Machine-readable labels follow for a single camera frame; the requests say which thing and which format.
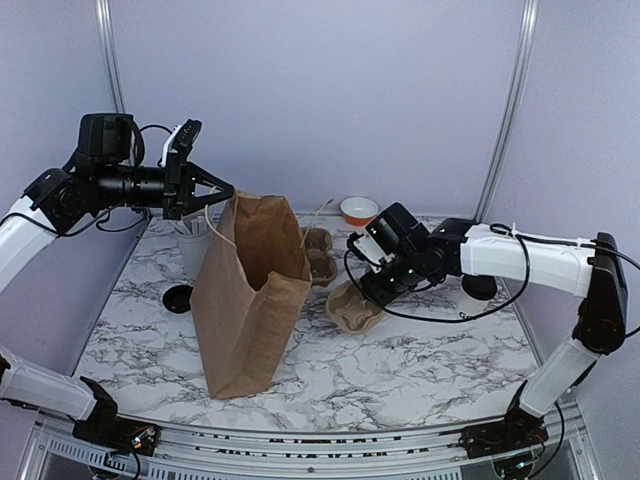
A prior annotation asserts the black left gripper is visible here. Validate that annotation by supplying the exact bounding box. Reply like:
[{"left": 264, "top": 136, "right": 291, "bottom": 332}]
[{"left": 93, "top": 150, "right": 233, "bottom": 219}]

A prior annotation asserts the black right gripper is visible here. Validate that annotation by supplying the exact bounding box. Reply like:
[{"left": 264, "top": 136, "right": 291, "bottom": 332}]
[{"left": 360, "top": 252, "right": 424, "bottom": 308}]

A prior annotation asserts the brown cardboard cup carrier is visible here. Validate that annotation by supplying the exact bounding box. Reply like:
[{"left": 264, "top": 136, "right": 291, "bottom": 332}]
[{"left": 325, "top": 281, "right": 385, "bottom": 334}]

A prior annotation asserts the brown paper bag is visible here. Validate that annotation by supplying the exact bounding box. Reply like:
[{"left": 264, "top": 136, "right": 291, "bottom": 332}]
[{"left": 190, "top": 193, "right": 312, "bottom": 400}]

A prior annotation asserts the white paper coffee cup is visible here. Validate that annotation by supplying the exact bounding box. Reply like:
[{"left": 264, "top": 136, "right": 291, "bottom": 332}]
[{"left": 457, "top": 297, "right": 490, "bottom": 320}]

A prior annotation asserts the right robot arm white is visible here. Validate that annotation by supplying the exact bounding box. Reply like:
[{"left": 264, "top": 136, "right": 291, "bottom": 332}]
[{"left": 347, "top": 203, "right": 628, "bottom": 448}]

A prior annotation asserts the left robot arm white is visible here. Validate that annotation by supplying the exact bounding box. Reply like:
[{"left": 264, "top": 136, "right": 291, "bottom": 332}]
[{"left": 1, "top": 113, "right": 234, "bottom": 334}]

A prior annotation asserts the orange white bowl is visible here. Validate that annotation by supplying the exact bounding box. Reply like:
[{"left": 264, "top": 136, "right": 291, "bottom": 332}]
[{"left": 340, "top": 197, "right": 378, "bottom": 227}]

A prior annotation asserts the white ribbed canister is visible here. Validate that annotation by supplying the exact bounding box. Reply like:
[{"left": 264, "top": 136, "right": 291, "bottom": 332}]
[{"left": 173, "top": 212, "right": 211, "bottom": 280}]

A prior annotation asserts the black lid stack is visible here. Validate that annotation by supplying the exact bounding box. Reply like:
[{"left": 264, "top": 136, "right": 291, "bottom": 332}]
[{"left": 162, "top": 284, "right": 193, "bottom": 314}]

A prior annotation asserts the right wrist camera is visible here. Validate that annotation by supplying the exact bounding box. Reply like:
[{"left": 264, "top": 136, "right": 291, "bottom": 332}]
[{"left": 347, "top": 232, "right": 393, "bottom": 271}]

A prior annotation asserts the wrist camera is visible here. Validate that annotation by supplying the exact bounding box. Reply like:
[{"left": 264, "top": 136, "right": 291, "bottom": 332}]
[
  {"left": 347, "top": 232, "right": 393, "bottom": 271},
  {"left": 158, "top": 119, "right": 202, "bottom": 168}
]

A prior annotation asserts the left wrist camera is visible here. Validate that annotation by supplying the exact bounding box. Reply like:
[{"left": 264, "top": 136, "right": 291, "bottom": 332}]
[{"left": 158, "top": 119, "right": 202, "bottom": 168}]

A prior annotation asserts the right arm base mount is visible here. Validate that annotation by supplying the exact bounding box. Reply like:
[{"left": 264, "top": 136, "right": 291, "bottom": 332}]
[{"left": 458, "top": 396, "right": 549, "bottom": 459}]

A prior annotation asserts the aluminium frame post right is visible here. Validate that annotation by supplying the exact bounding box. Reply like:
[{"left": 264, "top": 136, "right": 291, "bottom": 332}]
[{"left": 474, "top": 0, "right": 540, "bottom": 222}]

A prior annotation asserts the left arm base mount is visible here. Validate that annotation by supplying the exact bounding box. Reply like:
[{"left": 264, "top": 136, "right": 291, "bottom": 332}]
[{"left": 73, "top": 376, "right": 159, "bottom": 456}]

